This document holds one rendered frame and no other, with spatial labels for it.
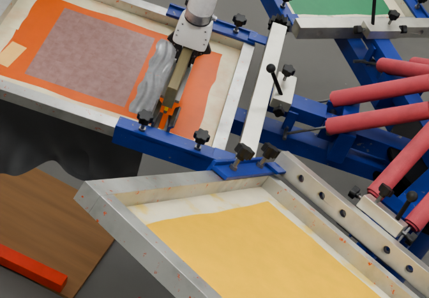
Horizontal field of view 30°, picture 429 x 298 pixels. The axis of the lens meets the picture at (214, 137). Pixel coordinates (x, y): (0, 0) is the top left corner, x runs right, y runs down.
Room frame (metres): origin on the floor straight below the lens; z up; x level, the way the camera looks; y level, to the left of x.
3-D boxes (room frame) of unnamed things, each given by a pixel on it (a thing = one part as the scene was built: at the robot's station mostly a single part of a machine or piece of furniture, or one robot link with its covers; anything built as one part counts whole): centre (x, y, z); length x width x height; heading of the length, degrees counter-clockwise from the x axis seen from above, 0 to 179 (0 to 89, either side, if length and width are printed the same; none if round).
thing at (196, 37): (1.81, 0.16, 1.17); 0.10 x 0.08 x 0.11; 92
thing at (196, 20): (1.81, 0.15, 1.23); 0.09 x 0.07 x 0.03; 92
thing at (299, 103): (1.82, -0.20, 1.02); 0.17 x 0.06 x 0.05; 92
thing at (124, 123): (1.53, 0.11, 0.98); 0.30 x 0.05 x 0.07; 92
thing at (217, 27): (2.09, 0.13, 0.98); 0.30 x 0.05 x 0.07; 92
